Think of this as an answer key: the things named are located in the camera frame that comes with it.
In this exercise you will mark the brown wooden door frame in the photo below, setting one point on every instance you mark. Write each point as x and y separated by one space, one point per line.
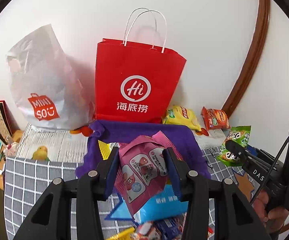
252 58

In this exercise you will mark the grey checked bed sheet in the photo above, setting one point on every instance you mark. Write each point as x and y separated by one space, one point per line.
49 218

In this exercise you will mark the orange chips bag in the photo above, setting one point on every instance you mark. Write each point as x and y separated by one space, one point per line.
215 119

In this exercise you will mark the newspaper with parrot picture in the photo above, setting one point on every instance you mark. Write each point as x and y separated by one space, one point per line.
62 146

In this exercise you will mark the right human hand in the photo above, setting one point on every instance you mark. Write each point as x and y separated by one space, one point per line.
272 220

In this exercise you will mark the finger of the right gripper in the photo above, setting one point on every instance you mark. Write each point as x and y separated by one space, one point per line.
237 154

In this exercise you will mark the purple towel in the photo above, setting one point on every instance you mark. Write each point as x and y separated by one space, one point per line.
178 137

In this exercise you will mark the yellow chips bag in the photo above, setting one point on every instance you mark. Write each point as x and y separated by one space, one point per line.
179 115

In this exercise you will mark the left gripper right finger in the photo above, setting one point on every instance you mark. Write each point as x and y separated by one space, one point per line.
191 187

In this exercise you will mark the panda print snack packet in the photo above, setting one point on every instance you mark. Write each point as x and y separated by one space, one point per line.
147 231

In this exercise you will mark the green triangular snack packet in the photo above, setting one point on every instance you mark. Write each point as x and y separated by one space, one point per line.
239 134

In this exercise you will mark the yellow snack packet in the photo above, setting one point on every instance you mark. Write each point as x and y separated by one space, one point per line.
123 235

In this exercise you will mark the dark blue snack packet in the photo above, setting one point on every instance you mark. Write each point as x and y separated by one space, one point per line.
170 228

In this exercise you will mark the white Miniso plastic bag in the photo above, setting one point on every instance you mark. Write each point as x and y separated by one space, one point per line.
50 92

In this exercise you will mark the patterned notebook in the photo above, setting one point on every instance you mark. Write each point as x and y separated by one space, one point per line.
5 125

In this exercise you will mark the red Haidilao paper bag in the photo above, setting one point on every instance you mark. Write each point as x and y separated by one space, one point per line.
134 81

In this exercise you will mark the blue tissue pack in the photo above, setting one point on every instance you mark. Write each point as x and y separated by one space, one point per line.
161 206

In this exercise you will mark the magenta snack packet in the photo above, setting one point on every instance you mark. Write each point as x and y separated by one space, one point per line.
142 173

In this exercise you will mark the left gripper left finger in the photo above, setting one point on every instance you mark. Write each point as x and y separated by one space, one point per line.
96 185

